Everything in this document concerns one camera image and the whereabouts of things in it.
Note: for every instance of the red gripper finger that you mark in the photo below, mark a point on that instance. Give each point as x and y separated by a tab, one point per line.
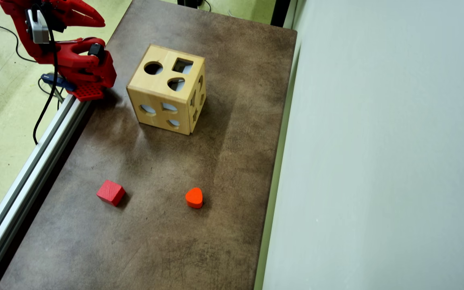
91	20
79	6

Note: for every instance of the black and white wrist camera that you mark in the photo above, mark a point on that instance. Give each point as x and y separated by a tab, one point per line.
38	26

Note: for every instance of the dark vertical post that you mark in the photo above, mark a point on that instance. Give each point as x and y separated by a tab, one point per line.
280	12

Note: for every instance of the wooden shape sorter box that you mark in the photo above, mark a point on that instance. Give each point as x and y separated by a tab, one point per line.
167	100

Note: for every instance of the orange rounded triangle block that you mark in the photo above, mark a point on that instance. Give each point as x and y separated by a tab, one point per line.
194	197

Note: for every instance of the blue table clamp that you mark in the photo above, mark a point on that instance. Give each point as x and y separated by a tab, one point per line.
65	83

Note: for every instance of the red cube block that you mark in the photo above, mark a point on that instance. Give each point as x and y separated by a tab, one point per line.
110	192

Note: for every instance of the red robot arm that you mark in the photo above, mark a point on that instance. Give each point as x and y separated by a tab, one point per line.
71	56

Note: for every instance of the red robot base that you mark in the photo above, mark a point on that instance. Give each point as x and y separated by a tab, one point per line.
89	92

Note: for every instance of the black stand foot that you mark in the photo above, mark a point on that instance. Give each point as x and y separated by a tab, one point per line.
189	3

